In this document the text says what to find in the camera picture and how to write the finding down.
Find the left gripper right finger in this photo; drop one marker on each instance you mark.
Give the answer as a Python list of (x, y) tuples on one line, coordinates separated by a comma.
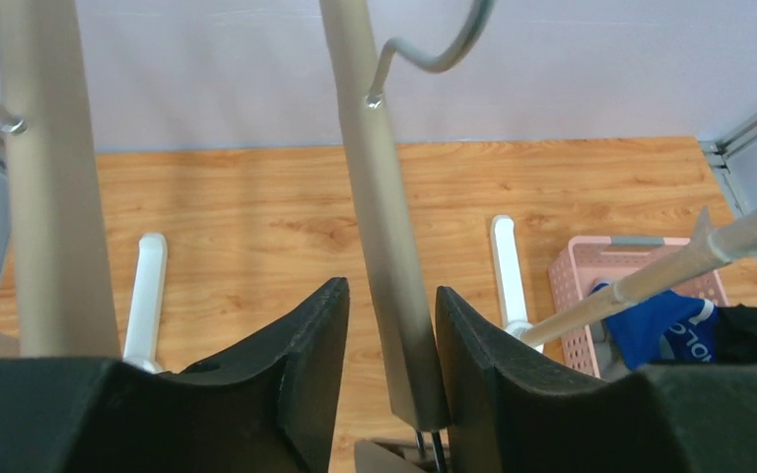
[(512, 409)]

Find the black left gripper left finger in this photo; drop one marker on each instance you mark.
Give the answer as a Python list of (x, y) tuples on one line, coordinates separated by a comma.
[(265, 404)]

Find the blue underwear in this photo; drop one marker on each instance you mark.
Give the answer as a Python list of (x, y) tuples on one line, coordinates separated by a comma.
[(667, 328)]

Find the beige hanger with black underwear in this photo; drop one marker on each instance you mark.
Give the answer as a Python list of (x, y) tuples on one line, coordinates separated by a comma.
[(411, 360)]

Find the beige hanger with blue underwear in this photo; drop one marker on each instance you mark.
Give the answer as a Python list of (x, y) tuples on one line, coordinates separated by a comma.
[(64, 294)]

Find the pink plastic basket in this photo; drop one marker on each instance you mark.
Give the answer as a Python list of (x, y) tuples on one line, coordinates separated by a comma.
[(583, 279)]

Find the metal clothes rack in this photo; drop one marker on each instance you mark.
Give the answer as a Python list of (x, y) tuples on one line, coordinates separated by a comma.
[(711, 248)]

